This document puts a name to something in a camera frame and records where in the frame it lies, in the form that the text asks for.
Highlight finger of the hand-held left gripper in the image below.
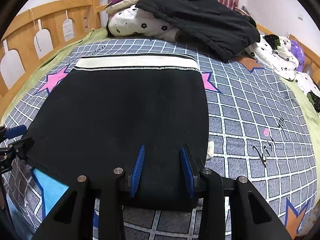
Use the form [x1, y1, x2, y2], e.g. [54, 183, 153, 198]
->
[0, 137, 35, 159]
[0, 125, 27, 142]

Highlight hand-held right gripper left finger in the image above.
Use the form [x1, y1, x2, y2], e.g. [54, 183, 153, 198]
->
[31, 144, 146, 240]

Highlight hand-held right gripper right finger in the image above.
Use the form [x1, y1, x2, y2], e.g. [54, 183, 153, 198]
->
[180, 144, 292, 240]

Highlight black pants with white waistband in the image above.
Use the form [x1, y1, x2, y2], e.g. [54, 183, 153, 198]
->
[26, 53, 210, 212]

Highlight grey checked bed sheet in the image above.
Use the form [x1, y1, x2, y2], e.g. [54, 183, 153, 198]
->
[0, 38, 318, 240]

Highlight white floral quilt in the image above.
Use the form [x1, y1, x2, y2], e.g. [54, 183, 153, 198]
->
[107, 5, 320, 113]

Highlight black jacket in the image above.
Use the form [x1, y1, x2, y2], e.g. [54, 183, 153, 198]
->
[135, 0, 261, 63]

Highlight purple plush toy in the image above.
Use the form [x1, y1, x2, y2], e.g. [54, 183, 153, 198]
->
[290, 39, 306, 73]

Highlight purple orange pillow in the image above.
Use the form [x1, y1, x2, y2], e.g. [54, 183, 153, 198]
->
[104, 0, 160, 14]

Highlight white hanging cord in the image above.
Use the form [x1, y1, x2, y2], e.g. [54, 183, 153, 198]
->
[28, 8, 43, 52]

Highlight wooden bed frame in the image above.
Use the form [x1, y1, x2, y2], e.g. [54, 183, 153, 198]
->
[0, 0, 320, 98]

